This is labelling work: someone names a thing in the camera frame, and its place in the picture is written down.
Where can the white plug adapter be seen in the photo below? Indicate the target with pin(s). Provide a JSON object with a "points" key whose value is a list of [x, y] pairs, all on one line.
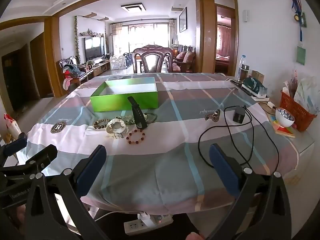
{"points": [[147, 220]]}

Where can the carved wooden dining chair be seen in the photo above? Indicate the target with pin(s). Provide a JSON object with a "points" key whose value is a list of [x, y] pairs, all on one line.
{"points": [[152, 60]]}

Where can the pale plastic bag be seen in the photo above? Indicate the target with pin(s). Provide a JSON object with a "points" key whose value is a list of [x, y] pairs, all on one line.
{"points": [[307, 92]]}

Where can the green ivy garland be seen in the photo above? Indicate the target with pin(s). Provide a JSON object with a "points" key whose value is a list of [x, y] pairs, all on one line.
{"points": [[77, 40]]}

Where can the orange plastic basket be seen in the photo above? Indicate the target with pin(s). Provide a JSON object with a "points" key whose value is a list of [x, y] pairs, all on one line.
{"points": [[297, 112]]}

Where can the glass jar with lid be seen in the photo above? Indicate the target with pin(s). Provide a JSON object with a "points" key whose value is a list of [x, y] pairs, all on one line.
{"points": [[243, 74]]}

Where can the green cardboard box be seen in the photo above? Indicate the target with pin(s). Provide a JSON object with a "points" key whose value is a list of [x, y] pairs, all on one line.
{"points": [[125, 103]]}

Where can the black charger adapter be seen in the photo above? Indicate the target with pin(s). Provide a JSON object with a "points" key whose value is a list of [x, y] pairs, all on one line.
{"points": [[238, 116]]}

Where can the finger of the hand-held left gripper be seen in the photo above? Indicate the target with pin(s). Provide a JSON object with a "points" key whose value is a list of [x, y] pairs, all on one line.
{"points": [[41, 156], [15, 143]]}

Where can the red and white paper bag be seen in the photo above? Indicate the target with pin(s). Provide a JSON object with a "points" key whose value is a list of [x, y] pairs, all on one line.
{"points": [[11, 127]]}

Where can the white wall device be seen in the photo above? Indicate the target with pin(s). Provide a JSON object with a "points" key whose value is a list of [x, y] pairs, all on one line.
{"points": [[247, 15]]}

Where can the person's left hand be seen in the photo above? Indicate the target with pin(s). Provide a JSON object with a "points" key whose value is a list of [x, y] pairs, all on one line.
{"points": [[18, 213]]}

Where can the wooden television cabinet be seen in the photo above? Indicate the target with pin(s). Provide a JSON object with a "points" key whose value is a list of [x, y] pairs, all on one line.
{"points": [[100, 68]]}

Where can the white power strip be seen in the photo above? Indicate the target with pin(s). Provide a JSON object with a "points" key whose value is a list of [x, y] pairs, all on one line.
{"points": [[132, 227]]}

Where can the white bowl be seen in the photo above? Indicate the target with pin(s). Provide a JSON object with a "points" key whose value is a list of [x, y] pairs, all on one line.
{"points": [[283, 121]]}

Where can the green wall card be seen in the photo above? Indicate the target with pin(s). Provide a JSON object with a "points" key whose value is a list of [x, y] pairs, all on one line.
{"points": [[301, 55]]}

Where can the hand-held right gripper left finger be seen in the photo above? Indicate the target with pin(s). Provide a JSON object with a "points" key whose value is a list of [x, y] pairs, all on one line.
{"points": [[91, 171]]}

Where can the small white charger plug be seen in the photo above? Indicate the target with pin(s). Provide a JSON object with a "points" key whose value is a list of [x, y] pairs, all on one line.
{"points": [[271, 104]]}

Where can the colourful flat coasters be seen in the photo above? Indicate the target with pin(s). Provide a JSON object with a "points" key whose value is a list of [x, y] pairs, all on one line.
{"points": [[285, 131]]}

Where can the clear plastic water bottle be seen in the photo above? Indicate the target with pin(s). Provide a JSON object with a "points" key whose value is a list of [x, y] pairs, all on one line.
{"points": [[242, 61]]}

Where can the medal with striped ribbon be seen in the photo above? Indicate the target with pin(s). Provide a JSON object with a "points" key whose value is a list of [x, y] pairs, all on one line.
{"points": [[296, 5]]}

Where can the small brown cardboard box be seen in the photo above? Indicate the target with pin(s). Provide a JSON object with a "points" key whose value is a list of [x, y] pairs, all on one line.
{"points": [[258, 75]]}

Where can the black watch band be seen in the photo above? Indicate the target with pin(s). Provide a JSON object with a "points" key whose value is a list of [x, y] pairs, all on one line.
{"points": [[137, 115]]}

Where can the pile of clothes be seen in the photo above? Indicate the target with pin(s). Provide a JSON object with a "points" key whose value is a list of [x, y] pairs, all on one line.
{"points": [[71, 71]]}

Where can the flat screen television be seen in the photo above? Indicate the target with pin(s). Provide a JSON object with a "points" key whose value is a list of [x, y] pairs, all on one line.
{"points": [[93, 47]]}

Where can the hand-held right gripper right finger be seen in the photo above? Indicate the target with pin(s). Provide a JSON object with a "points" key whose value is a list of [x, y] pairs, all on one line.
{"points": [[225, 172]]}

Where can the white baby play fence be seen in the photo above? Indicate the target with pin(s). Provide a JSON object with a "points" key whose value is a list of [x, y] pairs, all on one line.
{"points": [[117, 62]]}

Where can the wooden sofa with cushions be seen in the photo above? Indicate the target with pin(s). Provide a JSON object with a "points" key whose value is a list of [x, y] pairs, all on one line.
{"points": [[185, 57]]}

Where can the wooden armchair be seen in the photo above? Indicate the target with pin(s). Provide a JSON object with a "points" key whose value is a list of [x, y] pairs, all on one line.
{"points": [[83, 76]]}

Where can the framed wall picture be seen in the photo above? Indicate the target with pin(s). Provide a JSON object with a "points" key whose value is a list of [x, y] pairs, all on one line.
{"points": [[183, 20]]}

